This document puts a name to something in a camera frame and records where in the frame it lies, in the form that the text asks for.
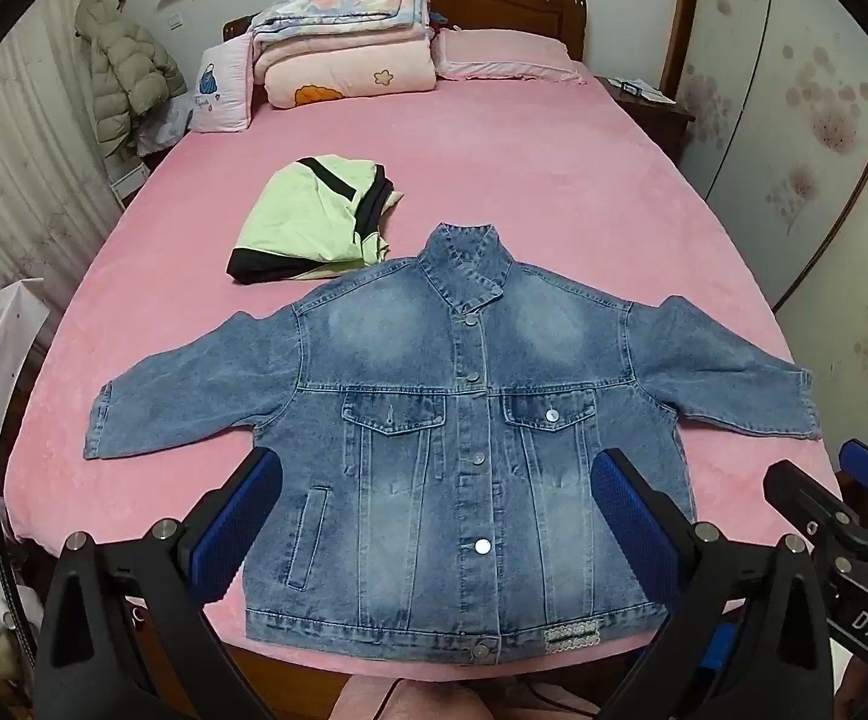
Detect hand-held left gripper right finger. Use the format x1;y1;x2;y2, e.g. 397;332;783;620
590;447;836;720

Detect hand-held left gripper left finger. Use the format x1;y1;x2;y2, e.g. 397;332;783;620
32;447;285;720

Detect blue denim jacket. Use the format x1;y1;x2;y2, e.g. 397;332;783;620
83;222;821;667

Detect person's pink clothing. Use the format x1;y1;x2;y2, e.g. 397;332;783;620
329;675;495;720

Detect green and black folded garment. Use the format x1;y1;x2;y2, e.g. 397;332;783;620
225;154;405;286

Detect floral wardrobe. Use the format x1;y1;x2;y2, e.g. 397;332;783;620
659;0;868;466

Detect pink bed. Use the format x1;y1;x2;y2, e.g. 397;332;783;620
2;75;848;698

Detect white rack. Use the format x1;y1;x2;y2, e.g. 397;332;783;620
107;157;154;203

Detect wooden nightstand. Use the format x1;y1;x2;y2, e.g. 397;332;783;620
599;75;696;166

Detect white plastic bag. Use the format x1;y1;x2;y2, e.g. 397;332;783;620
134;94;202;158

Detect white curtain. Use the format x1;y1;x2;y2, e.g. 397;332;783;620
0;0;127;316

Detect papers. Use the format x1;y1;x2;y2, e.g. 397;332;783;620
606;76;671;104

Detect white cushion with blue print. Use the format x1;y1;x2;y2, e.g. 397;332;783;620
188;34;255;134

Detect green puffer jacket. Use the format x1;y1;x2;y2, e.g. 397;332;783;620
74;0;189;158

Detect pink pillow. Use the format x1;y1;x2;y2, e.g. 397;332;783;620
434;28;589;85

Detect wooden headboard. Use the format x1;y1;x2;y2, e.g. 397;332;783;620
222;0;591;87

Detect floral folded quilt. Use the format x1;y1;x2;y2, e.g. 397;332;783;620
250;0;435;42

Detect thin black cable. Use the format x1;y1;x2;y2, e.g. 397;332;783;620
374;679;607;720

